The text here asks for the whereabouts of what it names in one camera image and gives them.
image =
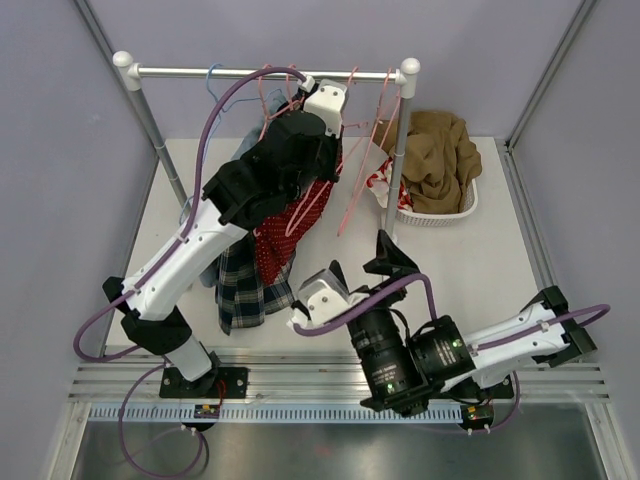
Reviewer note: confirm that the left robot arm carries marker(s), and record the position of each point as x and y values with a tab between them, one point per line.
298	148

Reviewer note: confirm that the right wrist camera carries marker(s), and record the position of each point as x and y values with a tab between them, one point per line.
322	299

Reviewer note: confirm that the circuit board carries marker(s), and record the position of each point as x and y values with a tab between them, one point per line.
478	414
206	411

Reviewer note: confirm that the brown tan skirt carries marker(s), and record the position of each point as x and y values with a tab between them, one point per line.
439	166

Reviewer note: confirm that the red polka dot skirt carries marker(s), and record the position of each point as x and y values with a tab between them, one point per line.
276	239

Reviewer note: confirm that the dark plaid skirt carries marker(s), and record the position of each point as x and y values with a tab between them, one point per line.
243	300

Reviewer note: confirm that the right circuit board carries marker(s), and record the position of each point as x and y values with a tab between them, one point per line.
478	414

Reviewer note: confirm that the silver white clothes rack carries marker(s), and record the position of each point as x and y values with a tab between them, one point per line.
132	73

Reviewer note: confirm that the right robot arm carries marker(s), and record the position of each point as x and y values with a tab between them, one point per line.
406	369

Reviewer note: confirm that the left circuit board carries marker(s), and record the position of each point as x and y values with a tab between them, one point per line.
206	411

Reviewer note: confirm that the light blue denim skirt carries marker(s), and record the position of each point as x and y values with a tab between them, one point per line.
274	102

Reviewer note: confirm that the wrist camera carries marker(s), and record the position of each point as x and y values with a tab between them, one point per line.
327	100
322	299

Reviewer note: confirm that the red poppy print skirt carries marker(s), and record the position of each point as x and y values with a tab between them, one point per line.
378	183

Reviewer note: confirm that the white perforated plastic basket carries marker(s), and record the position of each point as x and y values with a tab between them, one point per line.
441	220

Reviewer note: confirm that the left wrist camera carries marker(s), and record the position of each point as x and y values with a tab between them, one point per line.
327	100

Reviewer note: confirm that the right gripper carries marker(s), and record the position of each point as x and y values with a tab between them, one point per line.
391	261

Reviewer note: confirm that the aluminium mounting rail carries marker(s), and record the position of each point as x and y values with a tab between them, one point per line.
289	389

